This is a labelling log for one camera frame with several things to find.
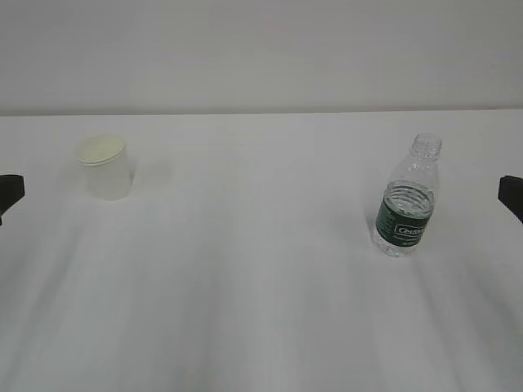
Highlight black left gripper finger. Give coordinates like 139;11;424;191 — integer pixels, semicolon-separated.
0;174;25;225

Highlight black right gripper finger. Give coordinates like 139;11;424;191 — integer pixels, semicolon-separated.
498;176;523;223

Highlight white paper cup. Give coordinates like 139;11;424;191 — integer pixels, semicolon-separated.
76;134;132;201

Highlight clear green-label water bottle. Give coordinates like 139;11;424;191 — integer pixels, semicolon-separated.
373;133;442;257

